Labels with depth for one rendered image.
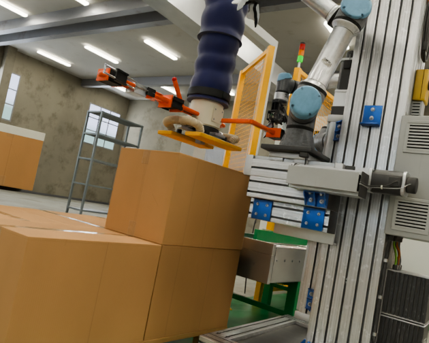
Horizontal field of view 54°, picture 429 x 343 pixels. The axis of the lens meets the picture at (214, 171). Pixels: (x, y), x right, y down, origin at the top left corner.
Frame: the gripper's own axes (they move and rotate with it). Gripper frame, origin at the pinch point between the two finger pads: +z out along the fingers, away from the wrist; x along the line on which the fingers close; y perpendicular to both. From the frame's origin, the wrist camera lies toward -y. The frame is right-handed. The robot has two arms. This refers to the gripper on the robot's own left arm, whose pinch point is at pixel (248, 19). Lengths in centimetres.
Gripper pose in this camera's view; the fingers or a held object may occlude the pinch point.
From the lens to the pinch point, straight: 185.2
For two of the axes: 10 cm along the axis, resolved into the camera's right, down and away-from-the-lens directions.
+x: -5.6, -1.7, -8.1
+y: -8.1, -1.1, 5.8
